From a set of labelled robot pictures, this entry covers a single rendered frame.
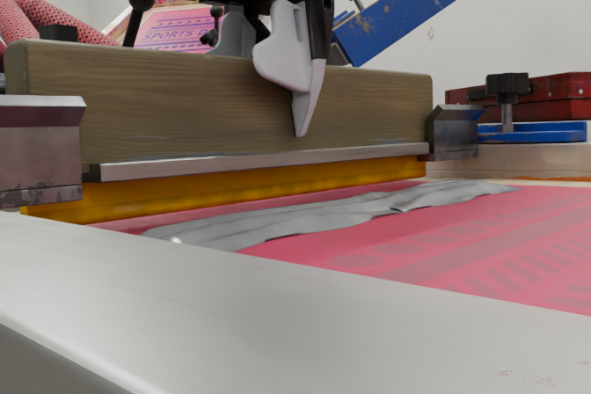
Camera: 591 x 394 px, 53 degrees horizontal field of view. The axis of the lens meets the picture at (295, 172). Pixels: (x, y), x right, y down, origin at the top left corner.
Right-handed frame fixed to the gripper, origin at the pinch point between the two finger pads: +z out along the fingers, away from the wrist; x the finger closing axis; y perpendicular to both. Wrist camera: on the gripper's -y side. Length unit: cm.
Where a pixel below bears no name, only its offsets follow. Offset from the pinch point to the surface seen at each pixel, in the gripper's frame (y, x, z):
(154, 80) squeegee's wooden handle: 11.7, 1.5, -2.3
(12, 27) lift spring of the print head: -4, -61, -16
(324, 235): 8.6, 11.6, 6.3
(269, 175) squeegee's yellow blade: 1.8, 0.5, 4.0
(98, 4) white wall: -200, -397, -102
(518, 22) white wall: -200, -69, -39
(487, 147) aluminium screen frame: -25.4, 3.8, 3.1
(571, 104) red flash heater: -86, -9, -3
